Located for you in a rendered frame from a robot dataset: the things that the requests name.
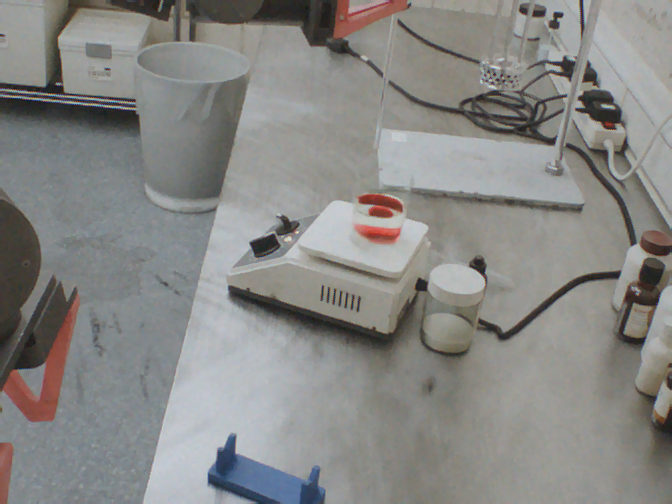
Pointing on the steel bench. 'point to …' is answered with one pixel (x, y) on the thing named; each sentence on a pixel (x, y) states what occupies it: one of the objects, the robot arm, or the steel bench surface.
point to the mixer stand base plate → (480, 169)
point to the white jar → (531, 21)
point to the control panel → (279, 242)
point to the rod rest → (263, 478)
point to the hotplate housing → (333, 289)
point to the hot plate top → (330, 226)
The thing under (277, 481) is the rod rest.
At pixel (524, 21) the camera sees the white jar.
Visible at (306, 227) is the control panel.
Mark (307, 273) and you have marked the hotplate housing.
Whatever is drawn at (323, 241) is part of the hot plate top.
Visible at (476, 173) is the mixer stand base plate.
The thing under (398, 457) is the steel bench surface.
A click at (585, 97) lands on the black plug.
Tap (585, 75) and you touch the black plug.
